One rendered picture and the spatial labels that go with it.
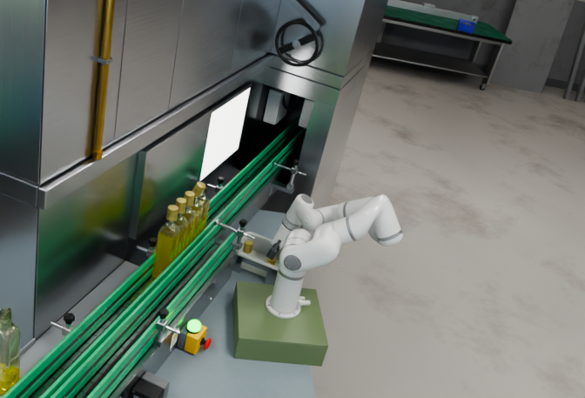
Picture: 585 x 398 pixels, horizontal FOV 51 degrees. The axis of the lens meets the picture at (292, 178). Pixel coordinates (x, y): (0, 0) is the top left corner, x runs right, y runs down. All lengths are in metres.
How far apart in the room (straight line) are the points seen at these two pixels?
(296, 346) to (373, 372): 1.31
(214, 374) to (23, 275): 0.67
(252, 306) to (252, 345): 0.17
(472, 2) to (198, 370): 7.97
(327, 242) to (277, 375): 0.49
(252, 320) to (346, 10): 1.43
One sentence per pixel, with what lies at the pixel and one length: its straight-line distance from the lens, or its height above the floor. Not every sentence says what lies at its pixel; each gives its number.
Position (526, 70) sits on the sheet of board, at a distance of 9.58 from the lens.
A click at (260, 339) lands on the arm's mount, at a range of 2.10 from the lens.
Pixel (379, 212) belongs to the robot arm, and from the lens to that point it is 2.00.
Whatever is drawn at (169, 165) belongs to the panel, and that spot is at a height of 1.20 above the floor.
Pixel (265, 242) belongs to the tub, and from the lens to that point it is 2.58.
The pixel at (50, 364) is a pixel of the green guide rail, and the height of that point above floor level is 0.92.
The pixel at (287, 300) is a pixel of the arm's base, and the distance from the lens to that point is 2.17.
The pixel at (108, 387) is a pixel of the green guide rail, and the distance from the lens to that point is 1.79.
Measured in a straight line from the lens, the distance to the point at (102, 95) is 1.71.
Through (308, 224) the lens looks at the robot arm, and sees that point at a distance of 2.27.
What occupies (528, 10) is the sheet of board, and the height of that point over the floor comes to 1.08.
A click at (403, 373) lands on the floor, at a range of 3.47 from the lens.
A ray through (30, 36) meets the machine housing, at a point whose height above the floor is 1.77.
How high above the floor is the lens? 2.25
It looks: 27 degrees down
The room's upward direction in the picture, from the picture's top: 14 degrees clockwise
